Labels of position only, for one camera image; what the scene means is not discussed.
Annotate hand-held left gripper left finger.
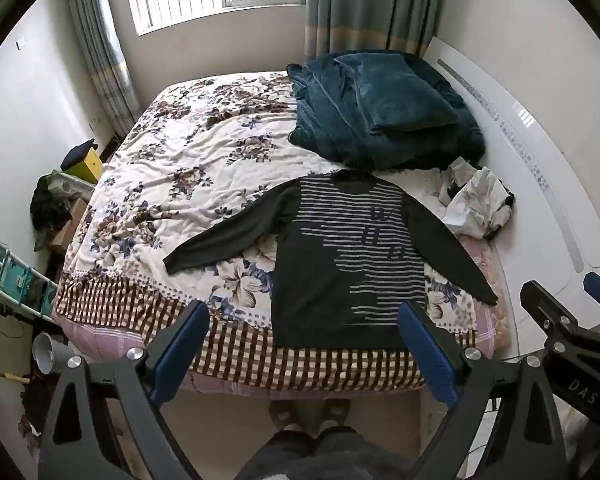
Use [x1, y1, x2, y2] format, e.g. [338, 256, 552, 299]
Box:
[37, 301, 211, 480]

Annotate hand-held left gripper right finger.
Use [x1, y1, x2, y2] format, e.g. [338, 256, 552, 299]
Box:
[398, 301, 566, 480]

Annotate dark striped sweater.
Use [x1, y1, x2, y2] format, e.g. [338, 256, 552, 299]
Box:
[162, 170, 499, 351]

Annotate crumpled white clothes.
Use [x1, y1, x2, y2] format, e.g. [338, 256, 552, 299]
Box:
[439, 156, 516, 240]

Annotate pink bed sheet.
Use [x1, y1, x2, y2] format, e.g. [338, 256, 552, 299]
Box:
[55, 237, 513, 402]

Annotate grey slipper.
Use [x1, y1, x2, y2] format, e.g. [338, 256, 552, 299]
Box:
[269, 400, 301, 433]
[317, 399, 352, 433]

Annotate grey cup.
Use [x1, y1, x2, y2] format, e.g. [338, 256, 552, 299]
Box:
[32, 332, 81, 376]

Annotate person's legs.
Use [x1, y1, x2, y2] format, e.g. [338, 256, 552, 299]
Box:
[235, 430, 416, 480]

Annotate white headboard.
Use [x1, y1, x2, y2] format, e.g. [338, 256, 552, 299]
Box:
[422, 36, 600, 356]

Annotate cardboard box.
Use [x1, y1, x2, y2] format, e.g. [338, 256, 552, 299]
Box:
[50, 197, 88, 256]

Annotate teal storage rack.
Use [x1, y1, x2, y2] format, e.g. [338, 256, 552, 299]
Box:
[0, 240, 58, 321]

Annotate floral bedspread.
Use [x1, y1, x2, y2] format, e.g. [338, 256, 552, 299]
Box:
[52, 71, 511, 393]

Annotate black bag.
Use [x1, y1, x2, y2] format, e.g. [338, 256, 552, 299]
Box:
[30, 180, 73, 235]

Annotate yellow box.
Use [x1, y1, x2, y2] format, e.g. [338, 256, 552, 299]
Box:
[77, 147, 103, 184]

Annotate dark cap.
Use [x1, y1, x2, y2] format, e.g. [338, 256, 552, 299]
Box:
[61, 141, 98, 171]

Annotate folded teal blanket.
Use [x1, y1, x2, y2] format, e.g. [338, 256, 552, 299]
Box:
[286, 50, 486, 171]

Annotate teal pillow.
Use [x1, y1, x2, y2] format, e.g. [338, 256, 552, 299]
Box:
[333, 51, 461, 136]

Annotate grey-green curtain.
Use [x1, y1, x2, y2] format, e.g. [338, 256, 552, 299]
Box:
[62, 0, 141, 137]
[304, 0, 446, 61]

